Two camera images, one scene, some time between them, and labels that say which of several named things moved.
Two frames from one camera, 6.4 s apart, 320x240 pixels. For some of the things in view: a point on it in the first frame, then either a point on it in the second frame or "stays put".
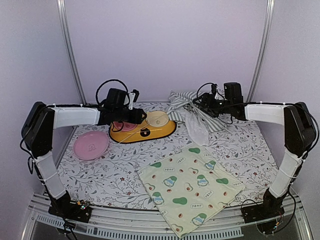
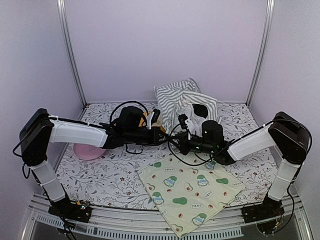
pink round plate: [89, 145] stays put
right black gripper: [206, 97] → [182, 138]
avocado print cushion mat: [190, 188] stays put
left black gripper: [137, 118] → [156, 131]
